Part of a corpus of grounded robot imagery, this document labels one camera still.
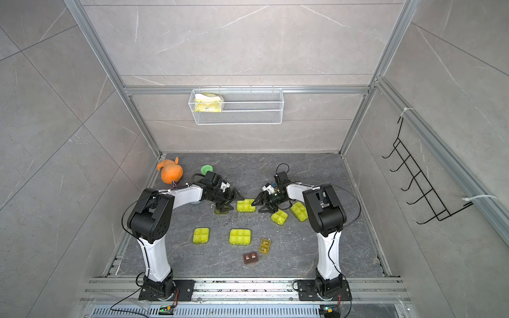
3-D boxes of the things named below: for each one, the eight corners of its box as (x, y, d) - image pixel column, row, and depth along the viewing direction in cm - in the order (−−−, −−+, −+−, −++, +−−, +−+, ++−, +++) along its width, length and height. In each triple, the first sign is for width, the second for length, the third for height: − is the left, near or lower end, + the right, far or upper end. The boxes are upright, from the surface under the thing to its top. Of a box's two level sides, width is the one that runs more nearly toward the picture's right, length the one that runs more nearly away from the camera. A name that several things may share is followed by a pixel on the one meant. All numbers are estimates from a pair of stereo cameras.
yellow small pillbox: (258, 251, 85) (258, 250, 83) (261, 239, 88) (261, 237, 86) (267, 254, 84) (268, 252, 82) (270, 241, 88) (271, 239, 86)
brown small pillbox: (243, 264, 82) (243, 262, 80) (243, 254, 84) (243, 252, 83) (257, 264, 82) (257, 262, 80) (257, 254, 84) (257, 252, 83)
